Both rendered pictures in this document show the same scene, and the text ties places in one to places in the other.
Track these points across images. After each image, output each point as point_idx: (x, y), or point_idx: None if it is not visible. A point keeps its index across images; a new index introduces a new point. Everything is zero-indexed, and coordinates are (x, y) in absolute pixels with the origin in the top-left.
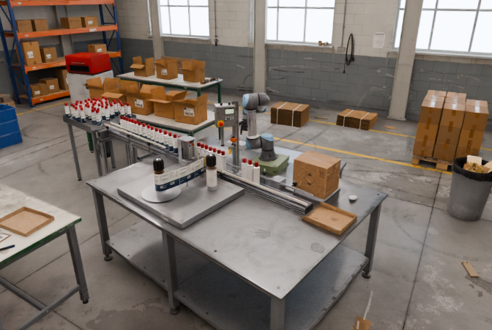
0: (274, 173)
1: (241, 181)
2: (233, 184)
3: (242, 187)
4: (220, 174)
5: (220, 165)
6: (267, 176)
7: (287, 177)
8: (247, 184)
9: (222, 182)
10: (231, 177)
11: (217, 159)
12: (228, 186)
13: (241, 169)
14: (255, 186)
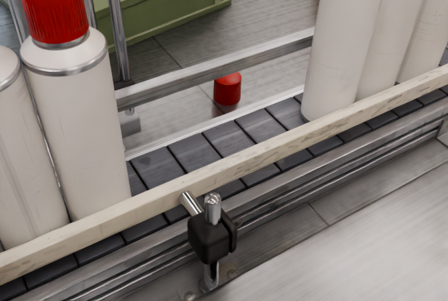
0: (217, 2)
1: (347, 137)
2: (399, 195)
3: (371, 163)
4: (215, 248)
5: (87, 177)
6: (229, 31)
7: None
8: (392, 112)
9: (339, 279)
10: (245, 176)
11: (1, 146)
12: (429, 247)
13: (359, 35)
14: (442, 87)
